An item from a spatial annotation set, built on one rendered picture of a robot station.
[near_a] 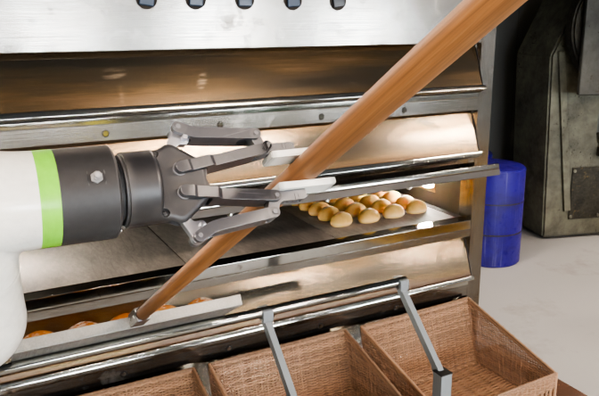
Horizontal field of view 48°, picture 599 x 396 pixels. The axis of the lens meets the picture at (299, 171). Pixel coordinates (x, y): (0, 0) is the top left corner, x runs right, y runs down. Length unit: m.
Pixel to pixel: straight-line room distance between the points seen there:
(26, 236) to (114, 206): 0.08
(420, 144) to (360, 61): 0.41
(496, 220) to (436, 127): 3.03
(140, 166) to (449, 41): 0.31
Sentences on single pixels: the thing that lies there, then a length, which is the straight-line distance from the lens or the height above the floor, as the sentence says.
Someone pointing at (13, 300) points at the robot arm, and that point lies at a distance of 0.70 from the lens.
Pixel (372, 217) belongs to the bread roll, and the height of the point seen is 1.21.
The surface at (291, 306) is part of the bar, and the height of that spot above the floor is 1.17.
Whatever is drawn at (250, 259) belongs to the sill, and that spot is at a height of 1.18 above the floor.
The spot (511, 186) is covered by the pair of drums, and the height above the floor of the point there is 0.68.
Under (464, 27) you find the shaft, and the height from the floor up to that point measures 1.98.
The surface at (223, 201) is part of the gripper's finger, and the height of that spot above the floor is 1.80.
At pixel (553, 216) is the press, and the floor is 0.22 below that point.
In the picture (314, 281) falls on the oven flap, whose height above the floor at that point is 1.05.
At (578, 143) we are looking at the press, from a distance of 6.50.
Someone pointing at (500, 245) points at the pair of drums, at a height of 0.19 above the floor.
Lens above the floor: 1.98
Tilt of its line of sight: 13 degrees down
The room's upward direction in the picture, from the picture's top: straight up
